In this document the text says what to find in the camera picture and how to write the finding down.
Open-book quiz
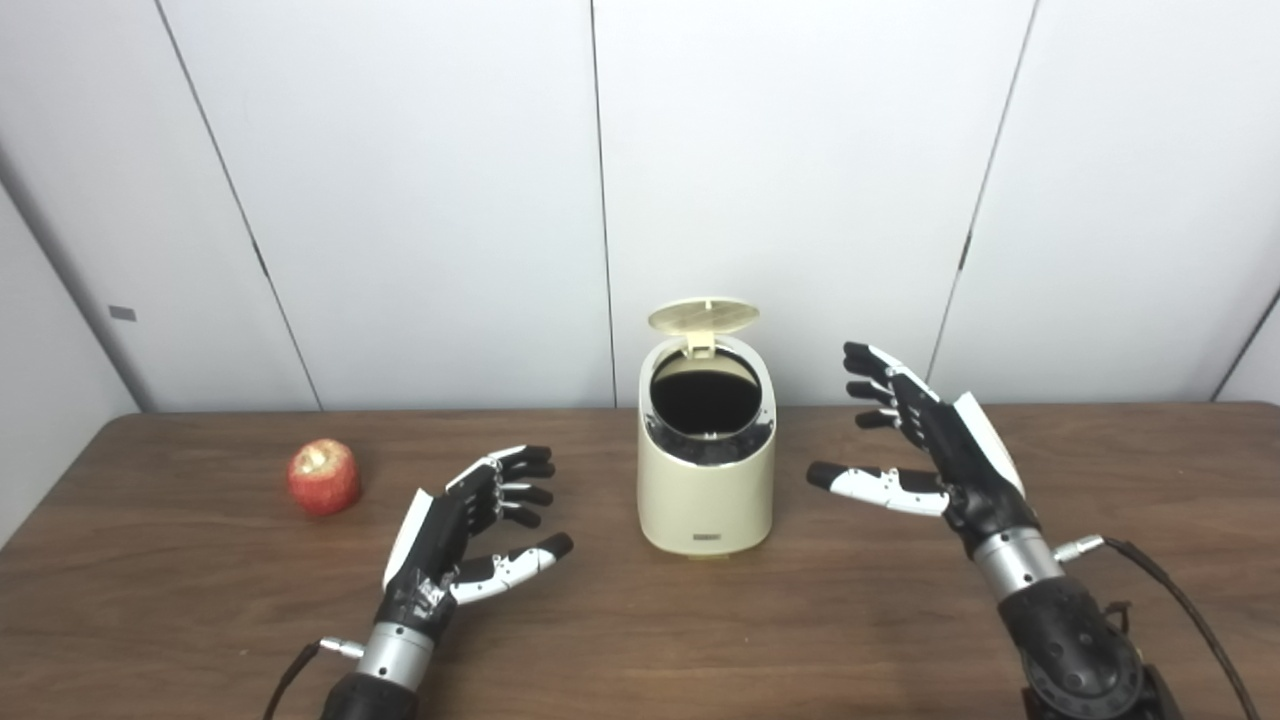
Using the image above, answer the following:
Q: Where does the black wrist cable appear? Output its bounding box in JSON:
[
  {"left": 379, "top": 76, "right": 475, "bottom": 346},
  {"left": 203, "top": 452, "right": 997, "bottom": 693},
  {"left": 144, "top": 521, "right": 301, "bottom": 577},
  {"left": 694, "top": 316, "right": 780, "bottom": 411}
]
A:
[
  {"left": 1052, "top": 535, "right": 1261, "bottom": 720},
  {"left": 263, "top": 638, "right": 366, "bottom": 720}
]

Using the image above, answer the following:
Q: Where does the round cream bin lid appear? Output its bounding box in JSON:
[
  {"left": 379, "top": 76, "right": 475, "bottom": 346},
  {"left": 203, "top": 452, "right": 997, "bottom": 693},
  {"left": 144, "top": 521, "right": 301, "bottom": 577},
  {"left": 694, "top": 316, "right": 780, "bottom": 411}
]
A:
[{"left": 647, "top": 297, "right": 760, "bottom": 359}]

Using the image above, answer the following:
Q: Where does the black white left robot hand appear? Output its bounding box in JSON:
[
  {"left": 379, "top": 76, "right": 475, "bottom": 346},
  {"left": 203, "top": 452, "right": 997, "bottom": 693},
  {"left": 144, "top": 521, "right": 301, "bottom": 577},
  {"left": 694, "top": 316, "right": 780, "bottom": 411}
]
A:
[{"left": 380, "top": 445, "right": 576, "bottom": 641}]

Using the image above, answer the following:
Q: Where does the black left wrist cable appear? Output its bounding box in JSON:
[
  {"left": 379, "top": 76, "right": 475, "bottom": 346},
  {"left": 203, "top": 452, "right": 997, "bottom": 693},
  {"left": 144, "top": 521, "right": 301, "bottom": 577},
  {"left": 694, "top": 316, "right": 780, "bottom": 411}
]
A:
[{"left": 263, "top": 638, "right": 366, "bottom": 720}]

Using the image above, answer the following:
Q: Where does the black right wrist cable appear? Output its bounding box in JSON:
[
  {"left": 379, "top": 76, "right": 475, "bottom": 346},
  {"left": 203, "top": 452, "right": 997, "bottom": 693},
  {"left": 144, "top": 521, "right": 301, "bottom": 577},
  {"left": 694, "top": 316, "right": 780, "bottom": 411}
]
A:
[{"left": 1052, "top": 535, "right": 1261, "bottom": 720}]

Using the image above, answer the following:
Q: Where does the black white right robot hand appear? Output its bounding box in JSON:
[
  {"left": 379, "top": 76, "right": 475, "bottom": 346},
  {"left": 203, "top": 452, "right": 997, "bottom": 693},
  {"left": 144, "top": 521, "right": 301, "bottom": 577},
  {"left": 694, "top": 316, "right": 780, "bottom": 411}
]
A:
[{"left": 806, "top": 342, "right": 1041, "bottom": 559}]

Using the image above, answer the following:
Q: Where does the red apple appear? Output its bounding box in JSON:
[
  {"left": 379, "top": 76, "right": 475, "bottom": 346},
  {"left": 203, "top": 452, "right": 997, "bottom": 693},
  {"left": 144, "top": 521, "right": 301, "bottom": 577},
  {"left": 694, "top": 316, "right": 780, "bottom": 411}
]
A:
[{"left": 287, "top": 439, "right": 362, "bottom": 518}]

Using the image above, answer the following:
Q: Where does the cream-colored bin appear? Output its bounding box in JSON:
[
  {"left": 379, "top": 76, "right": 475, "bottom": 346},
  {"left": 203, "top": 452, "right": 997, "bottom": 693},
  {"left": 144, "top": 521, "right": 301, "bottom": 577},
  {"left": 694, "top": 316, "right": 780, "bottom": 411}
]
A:
[{"left": 637, "top": 297, "right": 777, "bottom": 558}]

